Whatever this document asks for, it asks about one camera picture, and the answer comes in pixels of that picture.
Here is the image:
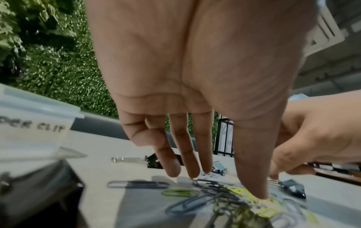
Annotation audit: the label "person's left hand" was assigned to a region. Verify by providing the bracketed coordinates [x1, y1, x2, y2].
[85, 0, 320, 199]

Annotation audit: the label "person's right hand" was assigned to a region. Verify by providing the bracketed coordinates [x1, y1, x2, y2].
[268, 90, 361, 181]

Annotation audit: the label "black metal railing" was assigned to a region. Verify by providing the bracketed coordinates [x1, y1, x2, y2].
[213, 115, 235, 158]

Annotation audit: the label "ceiling air conditioner unit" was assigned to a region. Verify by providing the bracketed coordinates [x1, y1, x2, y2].
[303, 8, 346, 57]

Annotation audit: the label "small black binder clip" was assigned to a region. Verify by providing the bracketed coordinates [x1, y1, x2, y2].
[211, 161, 229, 177]

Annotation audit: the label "pile of mixed paper clips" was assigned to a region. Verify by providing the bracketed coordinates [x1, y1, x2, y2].
[192, 172, 320, 228]

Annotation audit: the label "grey low partition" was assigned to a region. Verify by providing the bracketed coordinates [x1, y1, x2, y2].
[69, 111, 198, 148]

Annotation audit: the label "green paper clip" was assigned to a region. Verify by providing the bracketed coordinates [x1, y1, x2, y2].
[161, 188, 201, 198]

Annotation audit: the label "dark blue paper clip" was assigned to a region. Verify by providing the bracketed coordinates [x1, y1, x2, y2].
[106, 180, 170, 190]

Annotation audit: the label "green foliage hedge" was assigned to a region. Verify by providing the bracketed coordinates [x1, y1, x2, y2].
[0, 0, 220, 139]

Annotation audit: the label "grey-blue paper clip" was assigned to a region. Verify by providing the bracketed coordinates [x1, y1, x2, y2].
[165, 193, 216, 217]

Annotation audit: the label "clear labelled plastic container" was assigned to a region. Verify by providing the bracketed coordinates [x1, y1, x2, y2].
[0, 83, 87, 162]

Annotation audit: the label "large black binder clip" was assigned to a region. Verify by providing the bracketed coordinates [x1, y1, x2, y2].
[0, 159, 86, 228]

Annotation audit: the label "black binder clip silver handles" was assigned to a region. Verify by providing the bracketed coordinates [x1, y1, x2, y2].
[111, 153, 185, 170]

